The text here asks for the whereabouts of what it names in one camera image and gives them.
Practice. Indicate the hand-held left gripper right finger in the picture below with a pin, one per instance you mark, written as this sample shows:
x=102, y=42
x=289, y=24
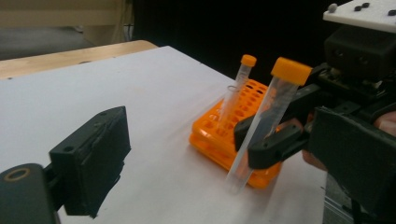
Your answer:
x=355, y=161

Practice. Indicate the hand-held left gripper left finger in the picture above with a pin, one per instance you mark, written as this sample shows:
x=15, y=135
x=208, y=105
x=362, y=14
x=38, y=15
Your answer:
x=93, y=155

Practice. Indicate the orange-capped test tube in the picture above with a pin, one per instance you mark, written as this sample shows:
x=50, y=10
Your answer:
x=249, y=60
x=291, y=71

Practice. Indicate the orange plastic test tube rack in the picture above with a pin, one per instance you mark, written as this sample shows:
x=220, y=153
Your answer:
x=211, y=140

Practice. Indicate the clear uncapped test tube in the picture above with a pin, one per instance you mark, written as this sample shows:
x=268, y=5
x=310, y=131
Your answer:
x=231, y=90

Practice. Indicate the white work board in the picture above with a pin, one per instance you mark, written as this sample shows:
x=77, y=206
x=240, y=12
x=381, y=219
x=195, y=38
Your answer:
x=124, y=87

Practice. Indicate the wooden table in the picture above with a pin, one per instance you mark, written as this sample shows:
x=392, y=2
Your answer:
x=62, y=60

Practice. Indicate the dark curtain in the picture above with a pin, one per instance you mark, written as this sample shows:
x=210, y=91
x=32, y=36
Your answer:
x=202, y=31

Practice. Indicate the metal floor rail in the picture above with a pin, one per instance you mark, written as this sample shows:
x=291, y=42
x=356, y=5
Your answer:
x=334, y=202

